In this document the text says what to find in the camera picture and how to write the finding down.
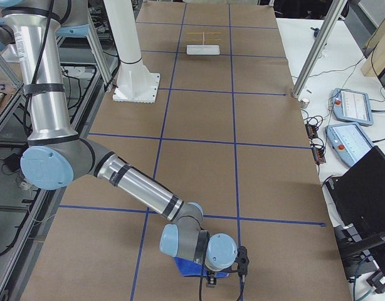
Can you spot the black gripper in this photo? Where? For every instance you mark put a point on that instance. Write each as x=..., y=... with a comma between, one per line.
x=210, y=275

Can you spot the brown paper table cover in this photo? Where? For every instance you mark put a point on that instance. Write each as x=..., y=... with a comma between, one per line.
x=224, y=132

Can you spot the small silver cylinder weight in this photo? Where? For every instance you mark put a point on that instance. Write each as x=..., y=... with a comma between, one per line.
x=304, y=103

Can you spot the white towel rack with wooden bars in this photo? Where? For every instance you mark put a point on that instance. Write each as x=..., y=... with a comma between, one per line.
x=201, y=48

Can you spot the upper teach pendant tablet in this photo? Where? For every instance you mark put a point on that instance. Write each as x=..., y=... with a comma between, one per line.
x=351, y=106

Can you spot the teach pendant tablet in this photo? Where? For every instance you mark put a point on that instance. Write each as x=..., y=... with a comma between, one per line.
x=351, y=106
x=349, y=141

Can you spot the aluminium frame post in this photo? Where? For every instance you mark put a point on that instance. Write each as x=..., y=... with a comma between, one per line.
x=325, y=30

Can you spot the blue towel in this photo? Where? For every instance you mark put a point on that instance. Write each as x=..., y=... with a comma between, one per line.
x=190, y=269

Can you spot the black monitor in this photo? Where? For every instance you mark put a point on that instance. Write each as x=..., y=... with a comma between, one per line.
x=359, y=197

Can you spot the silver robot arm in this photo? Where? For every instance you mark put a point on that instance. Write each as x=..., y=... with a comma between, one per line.
x=6, y=35
x=57, y=155

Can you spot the lower teach pendant tablet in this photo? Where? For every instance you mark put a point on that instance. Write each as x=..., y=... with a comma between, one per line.
x=349, y=141

